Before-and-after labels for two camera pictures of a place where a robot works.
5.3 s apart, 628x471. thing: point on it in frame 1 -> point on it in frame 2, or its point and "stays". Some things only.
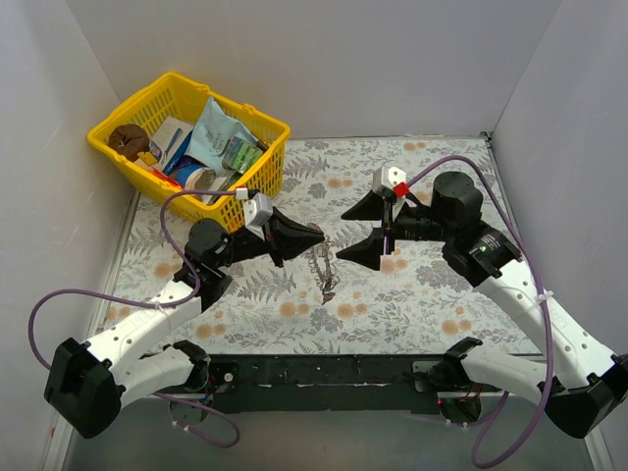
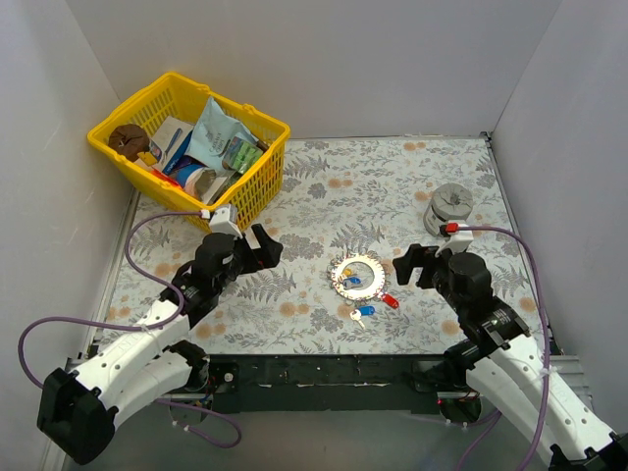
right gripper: x=387 y=231 -> x=424 y=270
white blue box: x=169 y=142 stays
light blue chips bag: x=213 y=130 stays
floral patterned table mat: x=318 y=304 stays
